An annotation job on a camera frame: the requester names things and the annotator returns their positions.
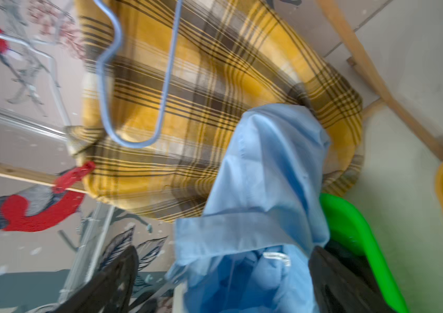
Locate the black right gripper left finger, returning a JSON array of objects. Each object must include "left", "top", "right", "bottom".
[{"left": 55, "top": 246, "right": 139, "bottom": 313}]

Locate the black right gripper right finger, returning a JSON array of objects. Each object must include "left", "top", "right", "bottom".
[{"left": 308, "top": 246, "right": 394, "bottom": 313}]

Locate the green plastic mesh basket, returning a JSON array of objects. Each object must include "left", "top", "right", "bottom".
[{"left": 320, "top": 194, "right": 409, "bottom": 312}]

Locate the light blue shirt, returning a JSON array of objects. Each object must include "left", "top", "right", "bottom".
[{"left": 167, "top": 104, "right": 330, "bottom": 312}]

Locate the white blue wire hanger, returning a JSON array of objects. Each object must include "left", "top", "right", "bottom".
[{"left": 93, "top": 1, "right": 183, "bottom": 149}]

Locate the dark multicolour plaid shirt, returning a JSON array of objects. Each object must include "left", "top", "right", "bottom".
[{"left": 325, "top": 240, "right": 381, "bottom": 296}]

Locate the white hanger of yellow shirt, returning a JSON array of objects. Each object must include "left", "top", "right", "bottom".
[{"left": 0, "top": 33, "right": 72, "bottom": 127}]

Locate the red clothespin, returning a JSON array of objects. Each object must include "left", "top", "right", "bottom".
[{"left": 52, "top": 161, "right": 96, "bottom": 194}]

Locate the wooden clothes rack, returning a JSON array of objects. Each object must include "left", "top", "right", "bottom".
[{"left": 0, "top": 1, "right": 443, "bottom": 186}]

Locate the yellow plaid shirt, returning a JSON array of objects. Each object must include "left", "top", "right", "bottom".
[{"left": 66, "top": 1, "right": 364, "bottom": 222}]

